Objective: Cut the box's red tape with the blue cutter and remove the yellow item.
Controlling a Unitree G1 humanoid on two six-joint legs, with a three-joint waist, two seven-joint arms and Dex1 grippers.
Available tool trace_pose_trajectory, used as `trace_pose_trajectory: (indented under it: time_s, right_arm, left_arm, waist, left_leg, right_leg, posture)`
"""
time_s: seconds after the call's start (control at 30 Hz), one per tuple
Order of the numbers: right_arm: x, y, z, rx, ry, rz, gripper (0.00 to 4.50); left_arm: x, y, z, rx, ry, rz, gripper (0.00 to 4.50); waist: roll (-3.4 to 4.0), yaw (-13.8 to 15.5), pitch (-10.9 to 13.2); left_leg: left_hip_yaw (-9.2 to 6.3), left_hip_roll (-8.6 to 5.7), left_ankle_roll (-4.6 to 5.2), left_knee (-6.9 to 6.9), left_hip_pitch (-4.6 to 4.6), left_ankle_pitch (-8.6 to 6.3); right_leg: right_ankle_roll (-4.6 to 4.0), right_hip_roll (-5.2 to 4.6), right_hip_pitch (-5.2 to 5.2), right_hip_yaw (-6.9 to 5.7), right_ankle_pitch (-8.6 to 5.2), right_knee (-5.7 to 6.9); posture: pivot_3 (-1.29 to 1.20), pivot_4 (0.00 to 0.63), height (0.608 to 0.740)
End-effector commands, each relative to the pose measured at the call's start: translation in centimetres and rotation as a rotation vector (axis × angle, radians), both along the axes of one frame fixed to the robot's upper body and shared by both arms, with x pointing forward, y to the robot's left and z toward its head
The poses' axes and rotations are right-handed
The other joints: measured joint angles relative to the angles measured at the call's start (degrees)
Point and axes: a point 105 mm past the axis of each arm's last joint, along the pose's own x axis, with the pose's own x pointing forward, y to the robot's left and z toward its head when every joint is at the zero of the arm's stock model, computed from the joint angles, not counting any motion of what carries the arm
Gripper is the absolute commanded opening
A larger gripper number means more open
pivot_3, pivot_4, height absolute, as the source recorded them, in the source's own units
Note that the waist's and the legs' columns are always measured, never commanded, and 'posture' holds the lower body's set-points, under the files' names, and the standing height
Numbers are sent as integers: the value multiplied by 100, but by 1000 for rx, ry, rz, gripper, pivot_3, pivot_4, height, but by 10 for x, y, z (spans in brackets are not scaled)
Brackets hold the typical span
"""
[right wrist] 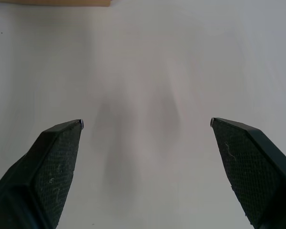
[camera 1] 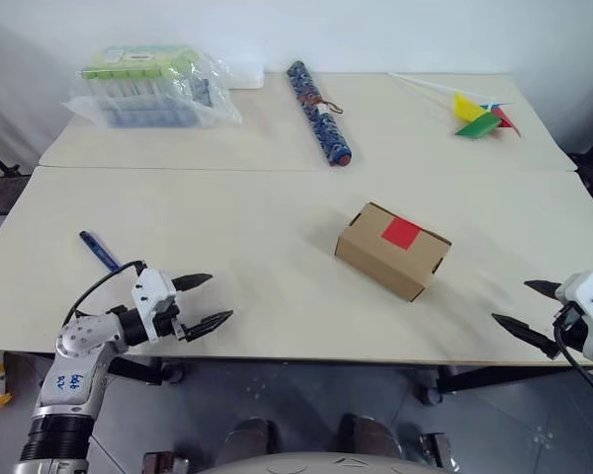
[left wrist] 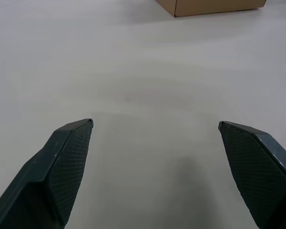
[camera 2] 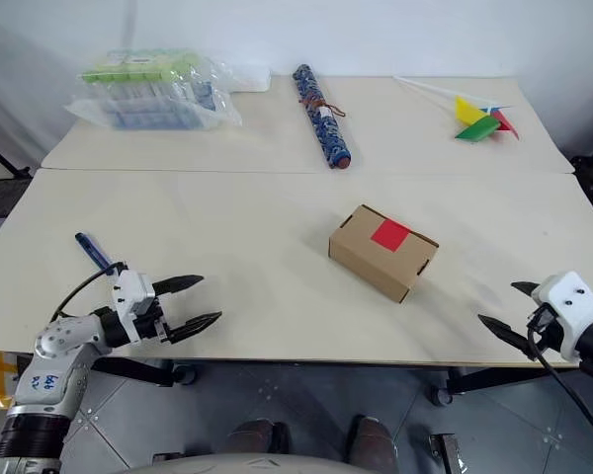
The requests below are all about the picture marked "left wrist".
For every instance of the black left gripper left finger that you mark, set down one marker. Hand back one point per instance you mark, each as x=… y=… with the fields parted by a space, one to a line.
x=50 y=176

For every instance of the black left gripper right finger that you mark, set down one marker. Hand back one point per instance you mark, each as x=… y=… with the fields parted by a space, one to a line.
x=257 y=171

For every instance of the brown cardboard box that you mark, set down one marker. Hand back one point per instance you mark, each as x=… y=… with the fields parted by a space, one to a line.
x=205 y=7

